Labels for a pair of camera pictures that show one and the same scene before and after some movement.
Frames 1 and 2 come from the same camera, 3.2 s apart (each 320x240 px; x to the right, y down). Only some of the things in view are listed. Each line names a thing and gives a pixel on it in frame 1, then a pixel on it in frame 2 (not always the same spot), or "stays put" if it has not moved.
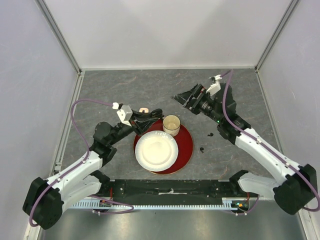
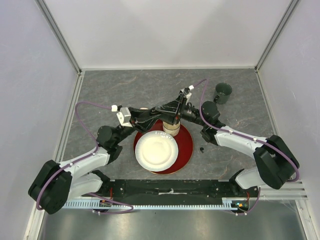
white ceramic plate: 156,151 stays put
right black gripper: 198,92 → 171,108
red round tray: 185,148 stays put
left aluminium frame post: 58,34 stays put
